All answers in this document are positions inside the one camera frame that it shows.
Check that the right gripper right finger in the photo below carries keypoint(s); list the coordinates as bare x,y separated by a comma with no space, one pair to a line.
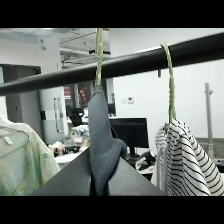
133,181

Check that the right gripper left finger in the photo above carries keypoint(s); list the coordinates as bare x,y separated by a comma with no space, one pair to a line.
71,178

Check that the dark blue garment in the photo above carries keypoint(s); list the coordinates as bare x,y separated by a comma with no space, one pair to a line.
101,143

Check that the green clothes hanger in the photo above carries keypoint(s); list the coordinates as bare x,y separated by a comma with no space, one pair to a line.
171,90
99,56

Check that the pale green patterned garment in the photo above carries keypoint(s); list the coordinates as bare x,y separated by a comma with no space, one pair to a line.
26,166

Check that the black monitor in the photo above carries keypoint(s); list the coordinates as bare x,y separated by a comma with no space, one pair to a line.
131,131

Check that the black and white striped shirt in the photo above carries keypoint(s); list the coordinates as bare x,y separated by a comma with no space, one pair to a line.
186,163

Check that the silver post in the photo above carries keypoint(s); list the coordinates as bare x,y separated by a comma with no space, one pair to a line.
209,116

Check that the black clothes rail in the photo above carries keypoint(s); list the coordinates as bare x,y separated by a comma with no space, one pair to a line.
133,63

